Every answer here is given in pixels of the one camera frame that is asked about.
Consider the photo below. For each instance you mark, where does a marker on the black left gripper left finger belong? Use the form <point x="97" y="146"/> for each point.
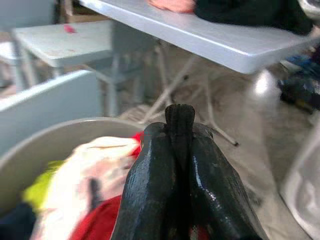
<point x="150" y="195"/>

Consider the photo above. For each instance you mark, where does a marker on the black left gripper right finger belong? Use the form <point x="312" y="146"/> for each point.
<point x="217" y="195"/>

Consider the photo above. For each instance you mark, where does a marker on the black garment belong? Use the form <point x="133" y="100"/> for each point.
<point x="250" y="15"/>

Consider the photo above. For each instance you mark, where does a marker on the bright red garment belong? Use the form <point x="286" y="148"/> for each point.
<point x="100" y="220"/>

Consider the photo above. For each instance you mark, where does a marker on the white cloth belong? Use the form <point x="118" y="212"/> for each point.
<point x="95" y="175"/>

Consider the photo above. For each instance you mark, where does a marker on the white plastic tub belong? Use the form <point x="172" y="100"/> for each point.
<point x="305" y="187"/>

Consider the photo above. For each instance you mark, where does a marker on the yellow-green cloth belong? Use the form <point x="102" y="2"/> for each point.
<point x="42" y="185"/>

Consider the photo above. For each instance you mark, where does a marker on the pale blue plastic chair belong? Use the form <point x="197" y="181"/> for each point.
<point x="50" y="100"/>

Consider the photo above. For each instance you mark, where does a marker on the dark blue cloth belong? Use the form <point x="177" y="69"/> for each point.
<point x="15" y="225"/>

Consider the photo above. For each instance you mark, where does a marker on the white plastic folding table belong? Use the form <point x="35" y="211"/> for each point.
<point x="212" y="37"/>

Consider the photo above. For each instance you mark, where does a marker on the pale blue kids table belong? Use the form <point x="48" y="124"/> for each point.
<point x="62" y="42"/>

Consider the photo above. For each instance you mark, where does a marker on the small red object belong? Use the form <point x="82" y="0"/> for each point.
<point x="70" y="28"/>

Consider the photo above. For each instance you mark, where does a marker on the pink cloth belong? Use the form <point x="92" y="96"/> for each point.
<point x="170" y="4"/>

